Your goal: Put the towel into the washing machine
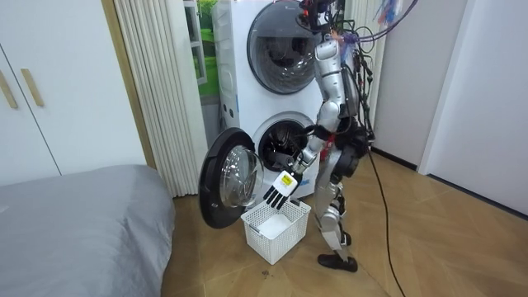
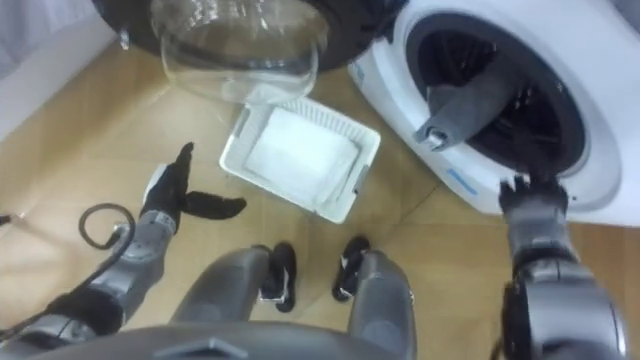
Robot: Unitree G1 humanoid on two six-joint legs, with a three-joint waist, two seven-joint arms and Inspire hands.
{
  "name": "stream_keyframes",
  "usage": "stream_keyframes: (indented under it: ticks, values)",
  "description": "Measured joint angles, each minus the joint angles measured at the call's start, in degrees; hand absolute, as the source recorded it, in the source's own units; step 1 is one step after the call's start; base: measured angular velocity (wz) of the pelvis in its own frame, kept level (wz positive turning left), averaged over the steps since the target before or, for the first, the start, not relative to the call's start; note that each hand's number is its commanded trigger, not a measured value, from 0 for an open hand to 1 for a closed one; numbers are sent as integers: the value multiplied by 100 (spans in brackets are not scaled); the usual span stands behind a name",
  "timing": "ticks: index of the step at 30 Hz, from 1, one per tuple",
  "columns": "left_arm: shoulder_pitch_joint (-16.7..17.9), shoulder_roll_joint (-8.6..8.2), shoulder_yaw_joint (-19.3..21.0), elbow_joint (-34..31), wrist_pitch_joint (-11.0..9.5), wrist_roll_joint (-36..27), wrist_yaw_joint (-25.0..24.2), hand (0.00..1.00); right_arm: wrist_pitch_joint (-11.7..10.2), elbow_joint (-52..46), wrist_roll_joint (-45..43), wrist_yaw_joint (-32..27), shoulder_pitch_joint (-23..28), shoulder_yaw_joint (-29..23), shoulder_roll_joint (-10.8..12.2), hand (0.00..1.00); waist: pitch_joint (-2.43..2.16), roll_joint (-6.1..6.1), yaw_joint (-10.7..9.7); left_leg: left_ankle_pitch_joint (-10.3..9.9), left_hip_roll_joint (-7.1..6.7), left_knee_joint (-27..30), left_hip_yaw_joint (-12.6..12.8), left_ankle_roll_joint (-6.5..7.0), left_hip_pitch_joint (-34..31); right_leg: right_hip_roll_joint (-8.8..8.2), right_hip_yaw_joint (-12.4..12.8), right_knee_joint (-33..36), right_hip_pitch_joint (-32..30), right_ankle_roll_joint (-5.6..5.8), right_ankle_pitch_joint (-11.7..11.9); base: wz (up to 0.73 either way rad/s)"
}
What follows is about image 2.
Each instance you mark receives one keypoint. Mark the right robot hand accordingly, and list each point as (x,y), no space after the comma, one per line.
(536,192)

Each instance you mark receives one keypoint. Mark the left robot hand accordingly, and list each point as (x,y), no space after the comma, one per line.
(167,190)

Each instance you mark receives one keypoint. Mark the grey garment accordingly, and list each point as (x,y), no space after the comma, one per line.
(470,112)

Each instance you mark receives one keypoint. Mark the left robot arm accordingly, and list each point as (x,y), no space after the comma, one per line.
(127,272)

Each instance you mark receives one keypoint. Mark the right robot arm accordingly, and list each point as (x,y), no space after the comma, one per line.
(555,290)

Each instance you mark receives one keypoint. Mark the white washing machine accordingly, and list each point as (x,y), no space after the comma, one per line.
(500,100)

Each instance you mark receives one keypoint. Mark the white plastic laundry basket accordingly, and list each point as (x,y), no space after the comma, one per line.
(300,155)

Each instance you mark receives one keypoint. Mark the robot body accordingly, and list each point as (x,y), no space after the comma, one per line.
(200,344)

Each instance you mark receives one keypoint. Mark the open washing machine door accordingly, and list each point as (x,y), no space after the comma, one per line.
(240,35)

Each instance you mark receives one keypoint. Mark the robot legs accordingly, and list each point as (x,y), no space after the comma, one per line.
(320,285)

